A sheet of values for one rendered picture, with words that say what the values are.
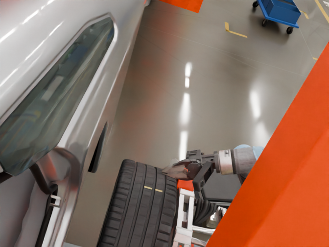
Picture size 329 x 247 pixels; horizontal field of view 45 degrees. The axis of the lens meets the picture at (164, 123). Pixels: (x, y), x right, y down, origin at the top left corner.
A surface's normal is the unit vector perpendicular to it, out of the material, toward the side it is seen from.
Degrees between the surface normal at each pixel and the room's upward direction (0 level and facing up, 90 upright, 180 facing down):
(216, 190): 0
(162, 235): 28
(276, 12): 90
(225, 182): 0
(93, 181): 0
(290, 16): 90
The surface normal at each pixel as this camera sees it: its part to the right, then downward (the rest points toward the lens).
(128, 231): 0.19, -0.34
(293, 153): -0.95, -0.29
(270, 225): -0.11, 0.59
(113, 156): 0.29, -0.75
